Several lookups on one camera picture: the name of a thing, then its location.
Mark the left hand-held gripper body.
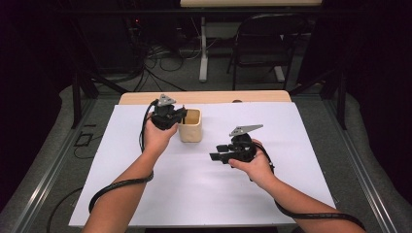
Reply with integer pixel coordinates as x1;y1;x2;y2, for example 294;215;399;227
150;93;179;131

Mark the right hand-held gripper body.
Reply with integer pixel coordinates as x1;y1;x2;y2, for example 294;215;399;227
223;123;264;165

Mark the beige square pen holder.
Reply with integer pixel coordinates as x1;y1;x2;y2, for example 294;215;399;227
177;108;203;144

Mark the person's left hand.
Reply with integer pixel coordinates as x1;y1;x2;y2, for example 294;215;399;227
142;116;180;156

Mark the person's right hand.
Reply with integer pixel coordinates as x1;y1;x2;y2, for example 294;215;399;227
227;139;277;190

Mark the wooden table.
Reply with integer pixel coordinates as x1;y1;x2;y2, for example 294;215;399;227
118;89;292;106

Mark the white board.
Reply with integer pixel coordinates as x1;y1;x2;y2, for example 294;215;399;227
68;102;337;228

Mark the white desk leg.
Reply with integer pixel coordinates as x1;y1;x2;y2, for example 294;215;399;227
198;17;209;83

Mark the white desk foot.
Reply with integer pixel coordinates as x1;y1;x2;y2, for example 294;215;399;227
273;65;287;83

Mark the black metal stand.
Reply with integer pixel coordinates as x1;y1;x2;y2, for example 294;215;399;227
70;68;129;130
289;67;348;131

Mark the black folding chair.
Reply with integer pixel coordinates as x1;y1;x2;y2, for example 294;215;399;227
225;13;309;91

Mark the light wooden desk top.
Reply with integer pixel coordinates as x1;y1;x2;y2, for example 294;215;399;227
179;0;324;9

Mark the bundle of black floor cables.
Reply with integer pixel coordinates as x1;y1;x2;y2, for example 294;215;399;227
130;42;202;93

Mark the left hand-held gripper black cable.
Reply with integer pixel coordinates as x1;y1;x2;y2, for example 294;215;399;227
87;98;160;215

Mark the hand-held gripper black cable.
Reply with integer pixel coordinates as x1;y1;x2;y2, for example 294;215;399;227
87;98;160;215
255;142;367;232

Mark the right hand-held gripper black cable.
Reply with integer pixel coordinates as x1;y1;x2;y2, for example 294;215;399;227
255;142;367;232

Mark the aluminium floor rail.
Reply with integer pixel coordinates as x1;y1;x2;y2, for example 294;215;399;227
323;96;400;233
12;96;99;233

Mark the thin black floor cable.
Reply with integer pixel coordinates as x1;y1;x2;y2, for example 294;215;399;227
46;185;86;233

